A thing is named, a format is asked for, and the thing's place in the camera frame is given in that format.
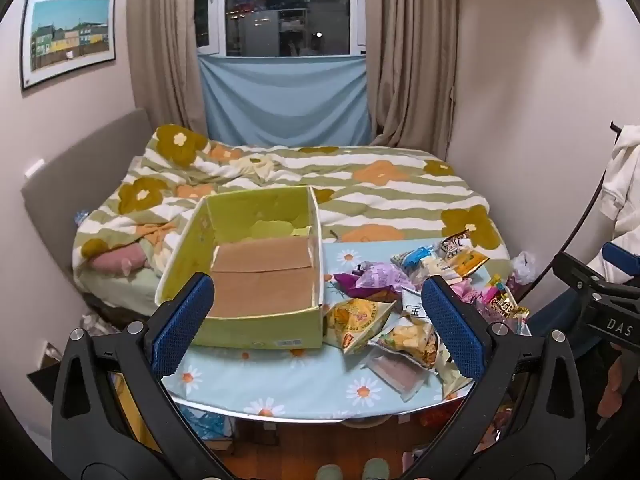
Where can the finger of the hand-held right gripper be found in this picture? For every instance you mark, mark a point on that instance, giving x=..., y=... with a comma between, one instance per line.
x=590, y=275
x=622, y=259

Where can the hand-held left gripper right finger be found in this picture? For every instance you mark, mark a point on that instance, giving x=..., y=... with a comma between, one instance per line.
x=452, y=330

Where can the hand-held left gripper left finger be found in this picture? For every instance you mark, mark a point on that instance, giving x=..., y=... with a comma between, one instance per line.
x=185, y=330

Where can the pale yellow chips packet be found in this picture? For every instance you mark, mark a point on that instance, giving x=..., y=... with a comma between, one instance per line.
x=412, y=340

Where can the pink red snack packet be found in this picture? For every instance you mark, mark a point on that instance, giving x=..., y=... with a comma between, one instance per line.
x=505, y=307

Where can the pink translucent snack packet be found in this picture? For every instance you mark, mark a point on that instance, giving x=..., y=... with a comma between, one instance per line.
x=395, y=375

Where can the green cardboard box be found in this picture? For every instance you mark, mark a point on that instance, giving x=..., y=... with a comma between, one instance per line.
x=260, y=275

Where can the person's right hand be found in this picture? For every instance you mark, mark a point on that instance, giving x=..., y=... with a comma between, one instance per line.
x=620, y=385

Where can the dark blue cloth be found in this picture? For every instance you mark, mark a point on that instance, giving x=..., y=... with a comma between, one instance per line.
x=552, y=312

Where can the black clothes rack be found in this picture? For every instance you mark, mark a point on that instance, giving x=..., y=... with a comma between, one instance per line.
x=592, y=205

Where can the crumpled clear plastic bag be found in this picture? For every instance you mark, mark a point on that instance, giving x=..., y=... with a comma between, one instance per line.
x=524, y=266

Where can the orange snack packet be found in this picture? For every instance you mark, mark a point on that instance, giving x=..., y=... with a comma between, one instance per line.
x=470, y=260

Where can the white jacket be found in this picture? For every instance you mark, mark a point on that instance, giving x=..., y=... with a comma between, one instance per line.
x=622, y=185

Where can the pale green bed sheet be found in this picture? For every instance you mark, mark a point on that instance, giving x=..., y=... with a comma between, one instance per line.
x=120, y=287

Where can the blue white snack packet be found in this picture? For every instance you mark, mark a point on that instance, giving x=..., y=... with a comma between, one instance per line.
x=412, y=259

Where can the black white striped packet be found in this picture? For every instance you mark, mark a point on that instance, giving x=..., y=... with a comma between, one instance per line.
x=454, y=245

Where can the purple snack packet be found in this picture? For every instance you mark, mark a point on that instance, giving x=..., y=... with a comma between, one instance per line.
x=372, y=280

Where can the yellow chip packet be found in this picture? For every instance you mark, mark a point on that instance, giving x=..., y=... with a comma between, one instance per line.
x=357, y=325

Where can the yellow cardboard box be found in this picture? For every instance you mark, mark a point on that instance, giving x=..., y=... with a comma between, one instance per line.
x=130, y=410

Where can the pink pillow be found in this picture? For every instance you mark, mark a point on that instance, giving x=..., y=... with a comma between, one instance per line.
x=117, y=260

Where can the blue plastic bag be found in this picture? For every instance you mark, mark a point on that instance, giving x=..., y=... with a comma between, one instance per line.
x=210, y=425

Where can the dark grey board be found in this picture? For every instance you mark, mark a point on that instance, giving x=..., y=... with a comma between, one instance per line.
x=45, y=385

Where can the plastic bottle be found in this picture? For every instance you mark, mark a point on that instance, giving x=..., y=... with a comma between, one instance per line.
x=81, y=218

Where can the green slipper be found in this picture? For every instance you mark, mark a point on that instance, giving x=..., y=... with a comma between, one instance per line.
x=376, y=471
x=329, y=473

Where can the flower striped blanket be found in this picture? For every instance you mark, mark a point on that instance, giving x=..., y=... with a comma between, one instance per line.
x=390, y=180

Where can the grey padded headboard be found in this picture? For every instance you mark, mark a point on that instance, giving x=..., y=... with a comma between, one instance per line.
x=75, y=175

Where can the light blue cloth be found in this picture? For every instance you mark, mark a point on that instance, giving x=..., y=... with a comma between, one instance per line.
x=285, y=100

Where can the beige curtain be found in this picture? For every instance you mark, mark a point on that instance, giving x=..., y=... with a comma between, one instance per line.
x=415, y=60
x=165, y=45

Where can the window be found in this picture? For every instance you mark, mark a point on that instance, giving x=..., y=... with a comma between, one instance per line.
x=285, y=10

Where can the framed wall picture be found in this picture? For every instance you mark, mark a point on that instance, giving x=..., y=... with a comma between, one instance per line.
x=70, y=35

